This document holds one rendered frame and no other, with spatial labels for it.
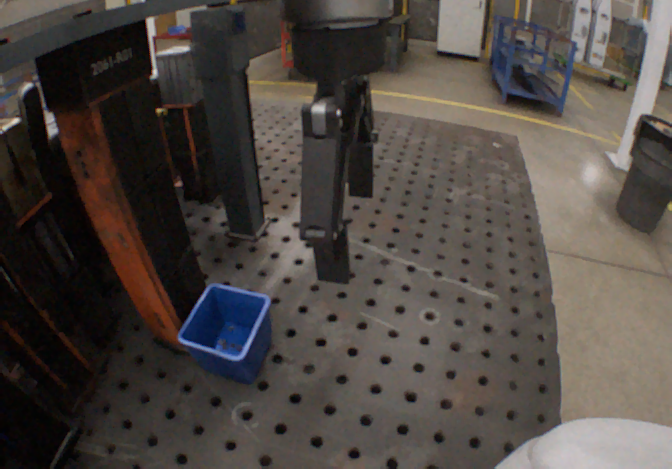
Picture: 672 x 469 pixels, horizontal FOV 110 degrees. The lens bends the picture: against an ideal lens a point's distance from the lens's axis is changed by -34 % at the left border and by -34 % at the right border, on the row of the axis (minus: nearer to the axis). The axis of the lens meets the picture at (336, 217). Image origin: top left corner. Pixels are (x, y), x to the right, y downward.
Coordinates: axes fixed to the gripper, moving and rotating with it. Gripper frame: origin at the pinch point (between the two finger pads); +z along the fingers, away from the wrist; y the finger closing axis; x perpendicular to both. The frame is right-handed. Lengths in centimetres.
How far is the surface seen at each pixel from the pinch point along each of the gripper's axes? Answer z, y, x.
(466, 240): 24.9, 27.7, -17.8
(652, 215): 94, 150, -177
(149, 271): 3.2, -8.9, 22.1
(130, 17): -23.8, -3.7, 17.3
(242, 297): 14.0, -2.0, 15.3
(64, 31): -24.6, -11.1, 17.3
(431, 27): 80, 724, -14
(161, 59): -13, 29, 44
